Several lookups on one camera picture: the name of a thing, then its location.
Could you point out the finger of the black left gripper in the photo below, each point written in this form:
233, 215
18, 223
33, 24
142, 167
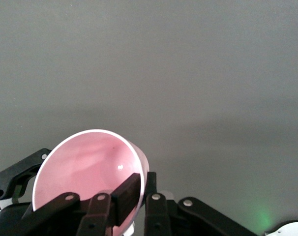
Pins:
13, 172

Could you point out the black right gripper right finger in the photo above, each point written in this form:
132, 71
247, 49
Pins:
154, 214

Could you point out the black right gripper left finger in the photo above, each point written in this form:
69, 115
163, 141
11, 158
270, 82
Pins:
127, 196

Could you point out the pink cup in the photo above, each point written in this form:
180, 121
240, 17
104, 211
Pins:
85, 167

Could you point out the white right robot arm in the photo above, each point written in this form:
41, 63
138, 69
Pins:
291, 229

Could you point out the dark grey table cover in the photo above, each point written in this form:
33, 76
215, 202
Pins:
163, 73

